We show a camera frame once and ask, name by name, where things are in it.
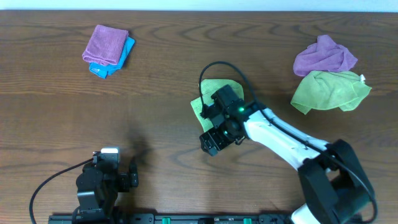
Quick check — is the crumpled green cloth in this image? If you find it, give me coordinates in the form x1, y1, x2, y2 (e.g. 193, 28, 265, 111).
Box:
290, 71, 372, 114

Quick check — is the left black cable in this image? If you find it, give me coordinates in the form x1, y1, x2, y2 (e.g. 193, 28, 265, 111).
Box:
29, 157, 95, 224

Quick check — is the crumpled purple cloth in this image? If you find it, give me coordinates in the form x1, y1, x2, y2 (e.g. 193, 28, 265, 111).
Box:
293, 35, 358, 77

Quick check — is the folded purple cloth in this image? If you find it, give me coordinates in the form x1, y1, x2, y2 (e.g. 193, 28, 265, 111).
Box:
82, 25, 129, 66

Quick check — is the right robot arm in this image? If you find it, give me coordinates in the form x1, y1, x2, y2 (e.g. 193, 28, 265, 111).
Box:
200, 85, 377, 223

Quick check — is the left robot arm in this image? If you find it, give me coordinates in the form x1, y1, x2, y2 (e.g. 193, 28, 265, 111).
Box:
72, 161, 139, 223

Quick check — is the folded blue cloth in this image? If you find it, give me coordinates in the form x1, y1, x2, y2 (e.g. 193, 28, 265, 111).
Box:
89, 37, 135, 79

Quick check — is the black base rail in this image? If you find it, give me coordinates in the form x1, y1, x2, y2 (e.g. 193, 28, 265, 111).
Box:
48, 212, 364, 224

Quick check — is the right black cable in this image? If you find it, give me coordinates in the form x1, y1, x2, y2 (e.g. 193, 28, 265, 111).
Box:
198, 60, 379, 224

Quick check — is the green microfiber cloth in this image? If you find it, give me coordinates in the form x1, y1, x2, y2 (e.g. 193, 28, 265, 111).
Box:
190, 79, 244, 132

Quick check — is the black cable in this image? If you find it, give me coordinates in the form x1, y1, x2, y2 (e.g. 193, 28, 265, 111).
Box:
198, 60, 379, 224
29, 157, 95, 224

